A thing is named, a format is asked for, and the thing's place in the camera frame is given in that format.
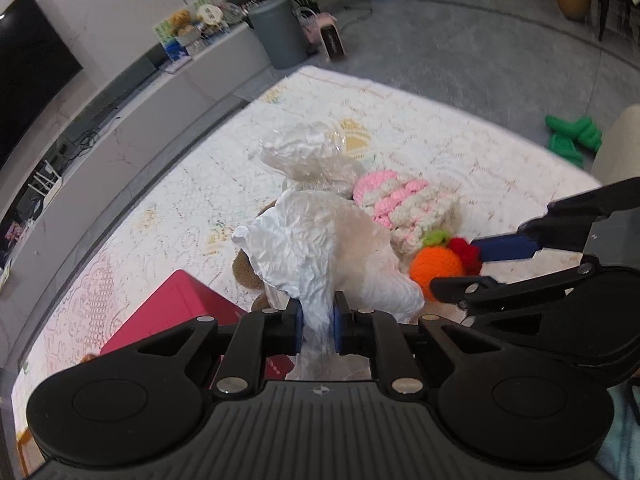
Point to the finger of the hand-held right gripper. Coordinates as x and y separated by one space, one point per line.
500 287
505 249

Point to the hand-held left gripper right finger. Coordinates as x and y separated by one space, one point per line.
336 327

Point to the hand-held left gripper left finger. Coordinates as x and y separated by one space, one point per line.
298 327

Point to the orange knitted tangerine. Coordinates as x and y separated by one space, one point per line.
440 266

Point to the white plastic bag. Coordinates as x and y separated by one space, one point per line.
320 250

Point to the pink white crochet toy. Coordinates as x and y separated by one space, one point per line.
405 205

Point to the red storage box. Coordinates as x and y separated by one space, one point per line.
190 300

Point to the green slipper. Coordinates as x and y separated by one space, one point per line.
587 132
562 147

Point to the teal printed cloth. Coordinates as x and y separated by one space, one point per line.
627 420

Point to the printed tablecloth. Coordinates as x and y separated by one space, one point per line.
200 195

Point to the white marble TV cabinet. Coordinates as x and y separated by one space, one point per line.
165 105

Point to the small space heater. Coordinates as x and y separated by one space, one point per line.
334 42

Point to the grey trash can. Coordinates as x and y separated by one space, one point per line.
277 35

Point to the white router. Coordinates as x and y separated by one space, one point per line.
44 176

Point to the pink basket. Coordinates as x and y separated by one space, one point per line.
310 22

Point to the green card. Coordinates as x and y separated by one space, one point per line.
165 30

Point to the teddy bear plush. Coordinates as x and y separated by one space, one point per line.
181 21

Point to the black television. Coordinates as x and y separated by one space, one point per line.
30 70

